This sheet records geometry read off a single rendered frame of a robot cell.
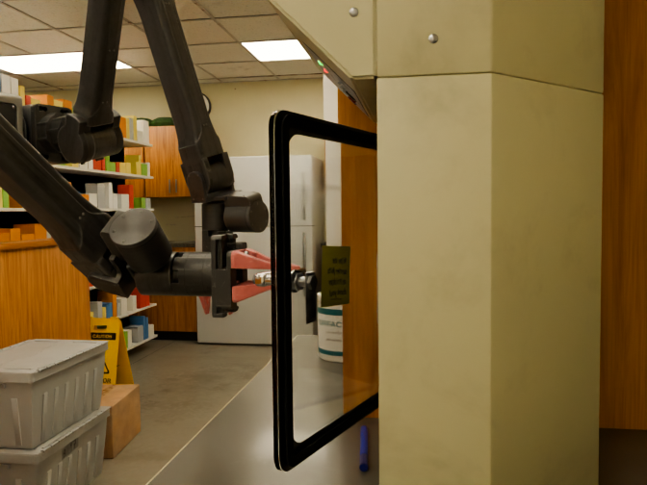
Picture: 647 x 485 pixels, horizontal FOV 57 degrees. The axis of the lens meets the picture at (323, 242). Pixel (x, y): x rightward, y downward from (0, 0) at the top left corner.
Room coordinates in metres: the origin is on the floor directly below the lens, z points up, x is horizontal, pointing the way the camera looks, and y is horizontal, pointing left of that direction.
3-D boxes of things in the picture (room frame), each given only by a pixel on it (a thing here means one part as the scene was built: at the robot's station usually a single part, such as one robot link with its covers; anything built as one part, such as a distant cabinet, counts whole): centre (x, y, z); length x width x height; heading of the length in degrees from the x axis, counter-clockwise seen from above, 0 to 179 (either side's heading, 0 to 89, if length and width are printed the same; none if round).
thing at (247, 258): (0.76, 0.08, 1.20); 0.09 x 0.07 x 0.07; 80
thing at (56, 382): (2.67, 1.30, 0.49); 0.60 x 0.42 x 0.33; 171
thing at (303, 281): (0.67, 0.02, 1.18); 0.02 x 0.02 x 0.06; 61
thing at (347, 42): (0.77, -0.02, 1.46); 0.32 x 0.12 x 0.10; 171
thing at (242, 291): (0.76, 0.08, 1.20); 0.09 x 0.07 x 0.07; 80
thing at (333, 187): (0.78, -0.02, 1.19); 0.30 x 0.01 x 0.40; 151
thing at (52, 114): (1.28, 0.55, 1.45); 0.09 x 0.08 x 0.12; 147
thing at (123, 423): (3.28, 1.24, 0.14); 0.41 x 0.32 x 0.28; 177
